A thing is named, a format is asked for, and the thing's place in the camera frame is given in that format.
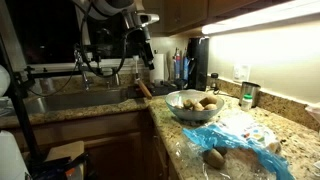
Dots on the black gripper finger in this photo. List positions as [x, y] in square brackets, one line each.
[150, 60]

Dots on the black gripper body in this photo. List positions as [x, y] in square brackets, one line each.
[141, 41]

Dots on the white rounded robot base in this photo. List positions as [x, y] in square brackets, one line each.
[11, 160]

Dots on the white grey Franka robot arm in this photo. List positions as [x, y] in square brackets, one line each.
[100, 5]

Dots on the greenish brown potato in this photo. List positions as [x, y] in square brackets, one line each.
[188, 103]

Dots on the clear glass bowl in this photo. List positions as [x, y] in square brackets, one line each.
[193, 115]

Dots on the blue plastic potato bag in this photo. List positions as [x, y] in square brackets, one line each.
[233, 140]

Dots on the white paper towel roll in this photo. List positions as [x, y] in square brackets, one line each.
[157, 68]

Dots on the white dish brush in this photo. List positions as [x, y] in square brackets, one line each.
[135, 66]

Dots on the black dish tray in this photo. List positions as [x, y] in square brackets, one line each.
[160, 90]

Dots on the blue plastic bottle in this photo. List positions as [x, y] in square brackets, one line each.
[185, 66]

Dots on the metal soap dispenser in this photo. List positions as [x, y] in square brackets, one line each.
[115, 78]

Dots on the black coffee maker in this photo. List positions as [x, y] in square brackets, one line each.
[199, 63]

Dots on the metal faucet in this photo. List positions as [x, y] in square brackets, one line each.
[85, 76]

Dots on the small jar black lid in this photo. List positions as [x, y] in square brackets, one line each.
[214, 80]

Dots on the stainless steel sink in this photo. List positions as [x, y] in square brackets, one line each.
[73, 100]

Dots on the wooden base cabinet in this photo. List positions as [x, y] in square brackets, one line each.
[113, 146]

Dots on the white framed window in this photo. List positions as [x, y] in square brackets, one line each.
[46, 33]

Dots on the stainless steel cup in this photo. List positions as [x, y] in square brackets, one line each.
[250, 90]

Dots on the white bottle green cap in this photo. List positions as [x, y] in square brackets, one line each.
[246, 103]

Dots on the under cabinet light strip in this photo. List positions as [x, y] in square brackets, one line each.
[260, 18]

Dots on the cardboard box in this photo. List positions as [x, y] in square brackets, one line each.
[63, 153]

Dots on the black tripod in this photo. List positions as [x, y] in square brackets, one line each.
[23, 113]

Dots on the white paper scrap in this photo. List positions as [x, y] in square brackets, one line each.
[316, 165]

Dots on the wooden wall cabinet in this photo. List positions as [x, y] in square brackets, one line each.
[186, 13]

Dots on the white wall outlet plate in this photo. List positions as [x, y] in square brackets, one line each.
[241, 73]

